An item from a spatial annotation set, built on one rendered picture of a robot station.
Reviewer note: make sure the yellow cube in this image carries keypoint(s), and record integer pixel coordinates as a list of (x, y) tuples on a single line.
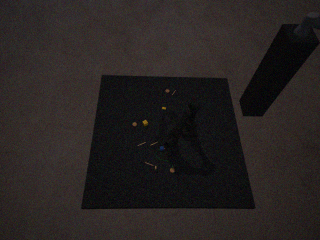
[(145, 123)]

